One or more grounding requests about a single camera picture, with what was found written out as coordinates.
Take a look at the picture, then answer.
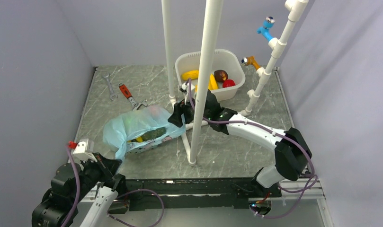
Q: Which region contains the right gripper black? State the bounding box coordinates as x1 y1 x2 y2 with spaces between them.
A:
168 93 211 128

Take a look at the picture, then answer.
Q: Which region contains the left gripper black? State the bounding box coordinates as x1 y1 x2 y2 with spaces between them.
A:
71 151 122 203

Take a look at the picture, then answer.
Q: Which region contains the light blue plastic bag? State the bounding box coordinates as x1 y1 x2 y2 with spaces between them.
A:
103 107 186 160

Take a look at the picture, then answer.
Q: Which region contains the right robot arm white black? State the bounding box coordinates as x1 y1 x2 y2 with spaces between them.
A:
203 91 312 196

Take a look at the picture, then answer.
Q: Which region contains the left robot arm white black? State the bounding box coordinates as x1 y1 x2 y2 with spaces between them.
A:
32 153 127 227

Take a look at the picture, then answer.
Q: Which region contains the yellow fake banana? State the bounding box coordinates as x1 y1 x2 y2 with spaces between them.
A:
208 74 219 90

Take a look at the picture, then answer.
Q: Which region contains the red fake apple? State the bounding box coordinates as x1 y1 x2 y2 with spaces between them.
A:
222 79 236 88

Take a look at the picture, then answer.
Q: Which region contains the dark brown fake fruit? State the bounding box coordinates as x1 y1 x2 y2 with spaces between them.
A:
214 70 229 83

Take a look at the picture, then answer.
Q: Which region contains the green netted fake melon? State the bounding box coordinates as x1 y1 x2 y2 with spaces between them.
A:
141 127 167 141

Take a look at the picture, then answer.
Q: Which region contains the orange toy faucet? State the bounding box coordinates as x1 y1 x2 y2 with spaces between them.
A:
241 56 261 70

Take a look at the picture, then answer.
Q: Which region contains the silver open-end wrench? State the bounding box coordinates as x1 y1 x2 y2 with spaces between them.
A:
103 74 118 101

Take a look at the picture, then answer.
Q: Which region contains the blue toy faucet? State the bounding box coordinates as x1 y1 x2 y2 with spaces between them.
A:
257 16 275 42

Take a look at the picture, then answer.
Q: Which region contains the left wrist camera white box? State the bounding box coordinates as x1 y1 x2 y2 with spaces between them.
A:
68 139 97 162

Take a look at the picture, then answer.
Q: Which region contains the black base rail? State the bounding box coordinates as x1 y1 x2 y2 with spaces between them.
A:
118 177 282 211

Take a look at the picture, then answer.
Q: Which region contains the red handled adjustable wrench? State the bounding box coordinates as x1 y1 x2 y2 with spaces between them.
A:
118 83 148 111

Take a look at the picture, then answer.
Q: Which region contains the white PVC pipe frame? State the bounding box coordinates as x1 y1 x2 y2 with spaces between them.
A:
161 0 309 166

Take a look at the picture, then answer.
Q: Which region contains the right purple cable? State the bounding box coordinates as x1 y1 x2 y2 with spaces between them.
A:
185 78 319 220

